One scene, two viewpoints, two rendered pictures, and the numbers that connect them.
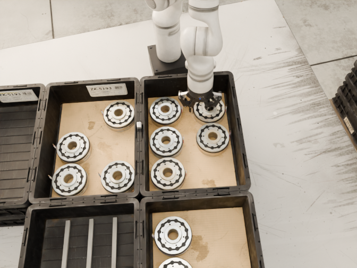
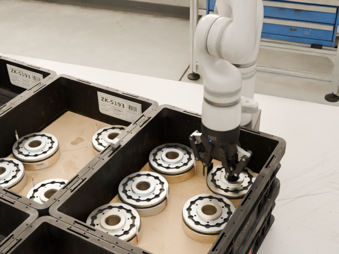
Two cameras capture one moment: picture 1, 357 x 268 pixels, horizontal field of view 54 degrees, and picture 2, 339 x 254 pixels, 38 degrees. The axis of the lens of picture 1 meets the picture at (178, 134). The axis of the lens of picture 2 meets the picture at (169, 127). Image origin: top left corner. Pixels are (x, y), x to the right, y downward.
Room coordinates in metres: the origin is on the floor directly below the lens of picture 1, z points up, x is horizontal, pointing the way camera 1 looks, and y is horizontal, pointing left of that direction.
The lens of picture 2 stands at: (-0.13, -0.39, 1.54)
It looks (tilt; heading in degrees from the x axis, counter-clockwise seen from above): 35 degrees down; 30
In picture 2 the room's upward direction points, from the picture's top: 1 degrees counter-clockwise
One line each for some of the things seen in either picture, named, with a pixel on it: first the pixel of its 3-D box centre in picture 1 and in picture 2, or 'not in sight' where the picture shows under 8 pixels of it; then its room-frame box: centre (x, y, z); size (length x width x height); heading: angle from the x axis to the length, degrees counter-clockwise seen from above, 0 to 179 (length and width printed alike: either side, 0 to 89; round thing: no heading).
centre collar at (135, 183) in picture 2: (166, 140); (143, 186); (0.49, 0.04, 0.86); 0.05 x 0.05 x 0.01
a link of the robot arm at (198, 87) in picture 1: (200, 70); (226, 102); (0.62, -0.08, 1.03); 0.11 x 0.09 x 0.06; 174
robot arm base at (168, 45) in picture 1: (167, 37); (235, 88); (0.89, 0.01, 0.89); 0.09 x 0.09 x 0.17; 9
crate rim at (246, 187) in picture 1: (190, 130); (176, 177); (0.49, -0.04, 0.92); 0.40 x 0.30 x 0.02; 0
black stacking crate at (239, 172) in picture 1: (190, 137); (176, 197); (0.49, -0.04, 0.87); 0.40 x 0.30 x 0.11; 0
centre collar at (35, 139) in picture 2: (72, 145); (35, 144); (0.50, 0.33, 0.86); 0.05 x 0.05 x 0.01
